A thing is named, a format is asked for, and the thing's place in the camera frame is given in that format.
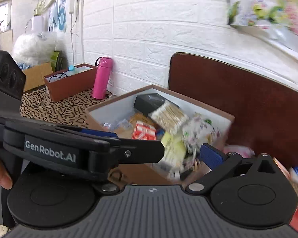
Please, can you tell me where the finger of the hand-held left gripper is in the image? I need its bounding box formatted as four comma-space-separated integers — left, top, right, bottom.
89, 139, 165, 173
55, 126, 122, 144

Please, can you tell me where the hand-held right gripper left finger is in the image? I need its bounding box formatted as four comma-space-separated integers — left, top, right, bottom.
93, 178, 125, 194

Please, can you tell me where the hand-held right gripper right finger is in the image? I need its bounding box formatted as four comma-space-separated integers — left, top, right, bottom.
186, 142, 285, 196

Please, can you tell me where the brown cardboard container box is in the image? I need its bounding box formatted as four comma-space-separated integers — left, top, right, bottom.
86, 84, 235, 186

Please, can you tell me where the floral drawstring bag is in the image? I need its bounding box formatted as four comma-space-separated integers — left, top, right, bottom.
181, 114, 221, 154

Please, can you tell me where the yellow green box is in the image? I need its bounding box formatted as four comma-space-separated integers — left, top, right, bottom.
159, 131, 187, 171

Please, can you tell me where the cotton swab bag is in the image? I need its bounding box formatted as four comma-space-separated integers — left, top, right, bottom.
148, 102, 189, 135

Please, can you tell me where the black box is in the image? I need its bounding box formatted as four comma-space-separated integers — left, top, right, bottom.
134, 93, 179, 117

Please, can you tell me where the person's left hand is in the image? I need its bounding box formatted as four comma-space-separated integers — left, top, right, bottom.
0, 151, 13, 190

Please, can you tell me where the red snack packet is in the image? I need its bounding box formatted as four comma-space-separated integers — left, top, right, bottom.
132, 121, 157, 141

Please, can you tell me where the clear pink plastic bag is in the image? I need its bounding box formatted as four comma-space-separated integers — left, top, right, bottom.
223, 145, 255, 158

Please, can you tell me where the biscuit packet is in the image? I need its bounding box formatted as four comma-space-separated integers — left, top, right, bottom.
114, 113, 149, 139

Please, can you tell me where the letter printed blanket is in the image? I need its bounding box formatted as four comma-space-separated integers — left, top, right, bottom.
19, 88, 116, 129

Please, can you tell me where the open brown storage box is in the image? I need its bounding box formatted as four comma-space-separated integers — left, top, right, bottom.
44, 64, 98, 102

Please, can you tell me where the pink bottle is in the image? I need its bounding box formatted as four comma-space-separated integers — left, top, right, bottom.
92, 57, 113, 100

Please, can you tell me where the brown wooden headboard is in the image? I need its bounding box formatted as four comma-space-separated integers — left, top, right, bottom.
167, 52, 298, 169

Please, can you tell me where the open cardboard box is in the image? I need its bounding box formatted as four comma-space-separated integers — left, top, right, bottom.
22, 62, 54, 92

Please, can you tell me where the green paper bag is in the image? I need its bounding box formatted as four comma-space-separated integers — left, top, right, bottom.
50, 51, 61, 71

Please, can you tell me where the white fluffy bag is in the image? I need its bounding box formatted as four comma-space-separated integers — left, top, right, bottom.
12, 32, 65, 63

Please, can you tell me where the potted plant white pot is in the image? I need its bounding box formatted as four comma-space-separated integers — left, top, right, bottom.
31, 0, 45, 33

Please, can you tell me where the floral plastic sheet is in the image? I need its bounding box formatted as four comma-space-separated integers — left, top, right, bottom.
225, 0, 298, 62

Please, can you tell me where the black cable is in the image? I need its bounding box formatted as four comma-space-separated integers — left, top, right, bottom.
48, 71, 70, 83

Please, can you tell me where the blue cartoon wall sticker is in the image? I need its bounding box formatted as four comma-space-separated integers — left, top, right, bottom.
48, 0, 67, 33

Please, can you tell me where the white power adapter cable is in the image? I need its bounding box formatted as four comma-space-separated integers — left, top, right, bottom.
69, 0, 80, 62

